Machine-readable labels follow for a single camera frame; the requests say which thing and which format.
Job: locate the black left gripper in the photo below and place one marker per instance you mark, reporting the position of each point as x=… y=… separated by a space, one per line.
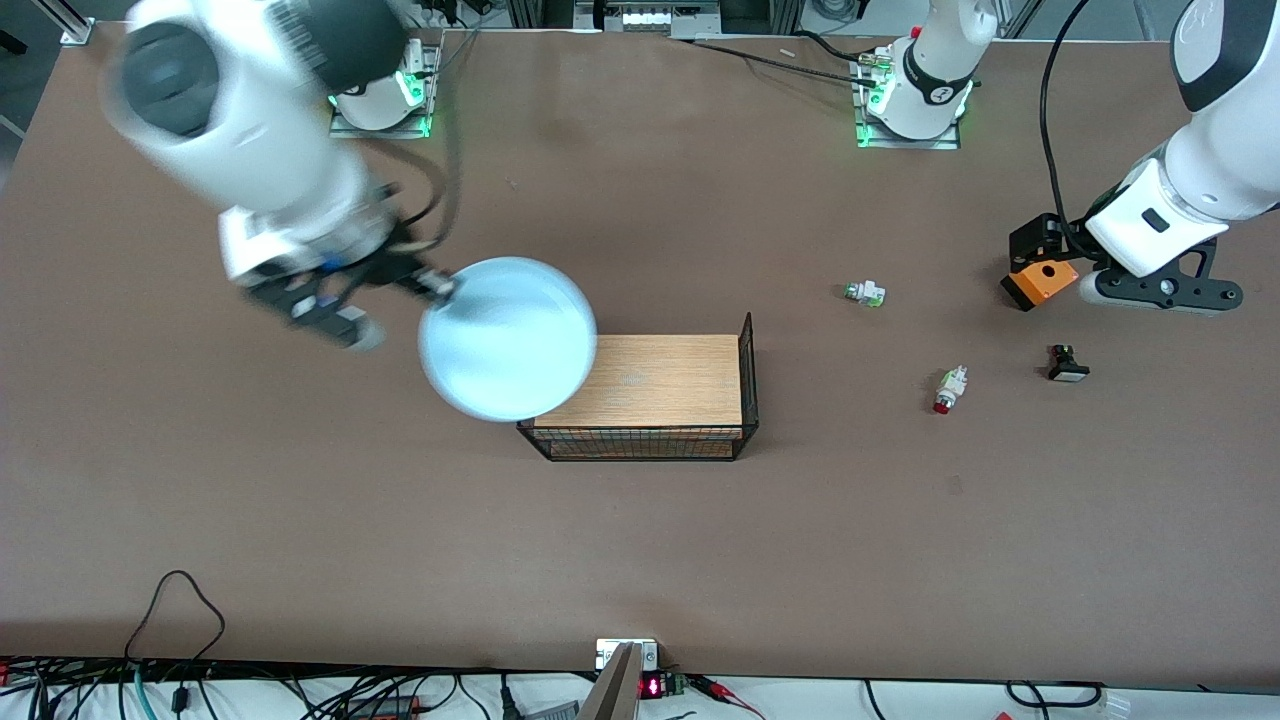
x=1040 y=240

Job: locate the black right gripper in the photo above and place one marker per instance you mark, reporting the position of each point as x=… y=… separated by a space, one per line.
x=393 y=268

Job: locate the light blue round plate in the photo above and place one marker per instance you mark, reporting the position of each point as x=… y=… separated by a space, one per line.
x=510 y=340

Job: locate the red push button switch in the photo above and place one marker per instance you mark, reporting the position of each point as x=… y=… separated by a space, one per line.
x=950 y=388

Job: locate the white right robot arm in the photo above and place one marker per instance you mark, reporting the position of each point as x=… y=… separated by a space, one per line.
x=260 y=150

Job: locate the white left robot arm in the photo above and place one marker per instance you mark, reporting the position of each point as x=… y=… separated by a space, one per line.
x=1220 y=170

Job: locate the black electronics box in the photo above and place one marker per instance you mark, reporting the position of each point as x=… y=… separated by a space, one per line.
x=700 y=15

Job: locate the black power adapter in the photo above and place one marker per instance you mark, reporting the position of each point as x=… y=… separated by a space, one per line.
x=390 y=706

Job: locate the red LED display module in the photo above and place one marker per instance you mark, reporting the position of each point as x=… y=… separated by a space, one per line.
x=652 y=686

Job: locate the red clip test leads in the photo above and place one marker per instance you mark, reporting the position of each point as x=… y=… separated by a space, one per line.
x=715 y=685

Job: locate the orange button enclosure box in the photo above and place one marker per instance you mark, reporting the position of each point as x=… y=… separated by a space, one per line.
x=1035 y=292

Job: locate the black white-capped button switch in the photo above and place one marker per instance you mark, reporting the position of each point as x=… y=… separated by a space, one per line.
x=1066 y=368

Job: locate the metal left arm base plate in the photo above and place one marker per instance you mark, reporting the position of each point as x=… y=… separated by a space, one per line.
x=945 y=143

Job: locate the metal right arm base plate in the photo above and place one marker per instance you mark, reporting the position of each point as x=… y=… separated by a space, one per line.
x=400 y=130

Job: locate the green push button switch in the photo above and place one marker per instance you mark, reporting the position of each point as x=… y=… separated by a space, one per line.
x=868 y=293

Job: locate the aluminium frame profile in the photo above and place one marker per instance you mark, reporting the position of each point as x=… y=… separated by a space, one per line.
x=1020 y=18
x=68 y=22

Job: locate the white metal bracket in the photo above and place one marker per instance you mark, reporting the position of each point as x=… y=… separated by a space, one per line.
x=607 y=655

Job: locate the grey camera mount pole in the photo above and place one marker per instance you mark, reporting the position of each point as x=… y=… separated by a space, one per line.
x=615 y=690

